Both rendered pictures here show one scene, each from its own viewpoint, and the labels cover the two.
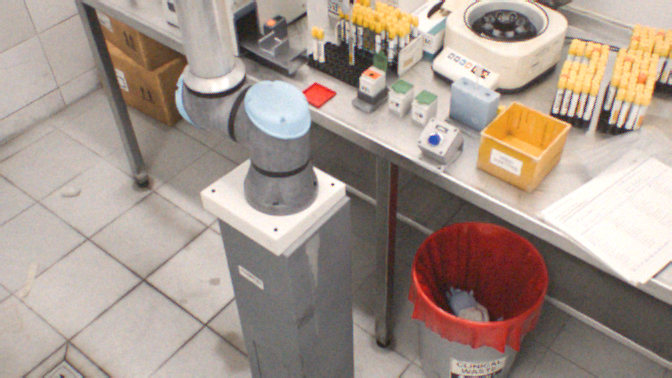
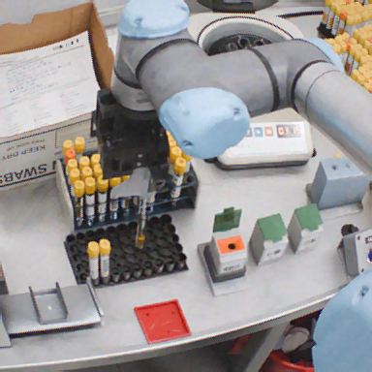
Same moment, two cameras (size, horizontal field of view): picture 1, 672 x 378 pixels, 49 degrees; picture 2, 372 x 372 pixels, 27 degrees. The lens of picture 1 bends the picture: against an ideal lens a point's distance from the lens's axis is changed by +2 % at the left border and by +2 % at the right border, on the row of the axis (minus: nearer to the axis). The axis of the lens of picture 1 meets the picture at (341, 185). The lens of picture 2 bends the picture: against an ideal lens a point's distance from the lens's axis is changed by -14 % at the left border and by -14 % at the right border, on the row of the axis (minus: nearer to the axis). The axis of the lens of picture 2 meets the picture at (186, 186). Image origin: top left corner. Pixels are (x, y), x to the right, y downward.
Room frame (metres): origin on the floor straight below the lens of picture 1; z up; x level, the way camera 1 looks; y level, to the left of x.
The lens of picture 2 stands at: (1.18, 0.54, 1.98)
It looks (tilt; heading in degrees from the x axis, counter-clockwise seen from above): 55 degrees down; 292
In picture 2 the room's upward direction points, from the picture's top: 11 degrees clockwise
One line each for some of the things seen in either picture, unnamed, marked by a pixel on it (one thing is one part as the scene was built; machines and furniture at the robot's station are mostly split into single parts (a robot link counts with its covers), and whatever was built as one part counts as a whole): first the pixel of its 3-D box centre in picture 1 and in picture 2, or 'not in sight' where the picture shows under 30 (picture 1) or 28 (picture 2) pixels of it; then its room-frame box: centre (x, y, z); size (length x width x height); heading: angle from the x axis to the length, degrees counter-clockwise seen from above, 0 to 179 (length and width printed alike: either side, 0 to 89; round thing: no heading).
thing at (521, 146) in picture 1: (521, 147); not in sight; (1.11, -0.38, 0.93); 0.13 x 0.13 x 0.10; 49
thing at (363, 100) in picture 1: (372, 94); (224, 263); (1.35, -0.08, 0.89); 0.09 x 0.05 x 0.04; 137
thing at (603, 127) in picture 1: (623, 108); not in sight; (1.27, -0.64, 0.89); 0.17 x 0.09 x 0.02; 157
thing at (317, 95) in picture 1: (316, 94); (163, 322); (1.38, 0.05, 0.88); 0.07 x 0.07 x 0.01; 50
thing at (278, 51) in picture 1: (267, 44); (37, 308); (1.53, 0.17, 0.92); 0.21 x 0.07 x 0.05; 50
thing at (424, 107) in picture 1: (424, 108); (305, 229); (1.27, -0.20, 0.91); 0.05 x 0.04 x 0.07; 140
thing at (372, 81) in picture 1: (372, 84); (227, 254); (1.35, -0.08, 0.92); 0.05 x 0.04 x 0.06; 137
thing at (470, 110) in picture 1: (473, 106); (341, 183); (1.25, -0.30, 0.92); 0.10 x 0.07 x 0.10; 45
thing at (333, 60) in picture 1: (343, 49); (124, 237); (1.49, -0.02, 0.93); 0.17 x 0.09 x 0.11; 50
